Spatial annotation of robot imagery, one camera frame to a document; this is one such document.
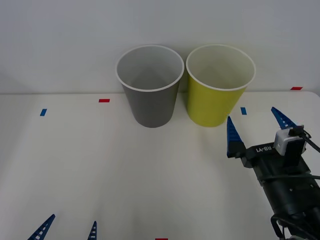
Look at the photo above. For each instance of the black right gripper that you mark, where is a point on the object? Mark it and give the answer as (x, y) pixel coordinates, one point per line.
(265, 162)

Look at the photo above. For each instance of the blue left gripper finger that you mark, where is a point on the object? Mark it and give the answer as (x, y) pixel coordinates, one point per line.
(93, 231)
(41, 228)

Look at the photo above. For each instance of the yellow-green plastic waste bin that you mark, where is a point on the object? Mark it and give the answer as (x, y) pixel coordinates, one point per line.
(210, 107)

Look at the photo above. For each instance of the grey plastic waste bin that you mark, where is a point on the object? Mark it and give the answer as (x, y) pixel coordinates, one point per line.
(152, 107)

